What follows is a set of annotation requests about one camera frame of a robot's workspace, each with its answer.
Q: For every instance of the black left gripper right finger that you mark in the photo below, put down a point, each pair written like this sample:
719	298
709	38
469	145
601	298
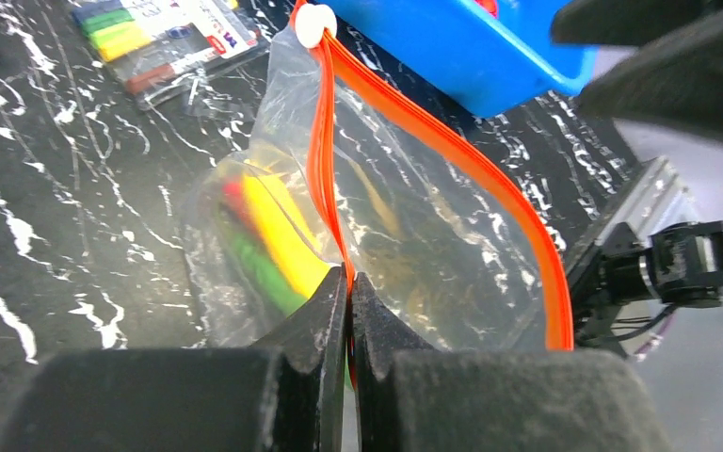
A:
413	397

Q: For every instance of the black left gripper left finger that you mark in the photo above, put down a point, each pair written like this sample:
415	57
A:
284	392

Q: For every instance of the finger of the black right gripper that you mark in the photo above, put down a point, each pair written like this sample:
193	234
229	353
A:
674	77

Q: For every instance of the green vegetable toy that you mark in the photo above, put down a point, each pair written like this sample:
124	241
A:
263	273

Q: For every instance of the yellow banana toy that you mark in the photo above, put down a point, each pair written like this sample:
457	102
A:
284	231

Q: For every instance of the red chili pepper toy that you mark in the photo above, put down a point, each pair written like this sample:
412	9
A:
234	199

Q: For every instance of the clear zip top bag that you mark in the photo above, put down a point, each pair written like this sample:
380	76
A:
449	243

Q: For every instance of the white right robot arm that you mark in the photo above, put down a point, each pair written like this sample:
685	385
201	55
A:
674	78

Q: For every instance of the blue plastic bin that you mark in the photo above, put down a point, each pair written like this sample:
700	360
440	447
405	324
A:
486	63

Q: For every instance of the marker pen pack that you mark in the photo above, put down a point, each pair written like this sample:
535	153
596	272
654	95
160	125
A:
160	49

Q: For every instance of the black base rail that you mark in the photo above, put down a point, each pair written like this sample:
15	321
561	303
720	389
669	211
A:
634	265

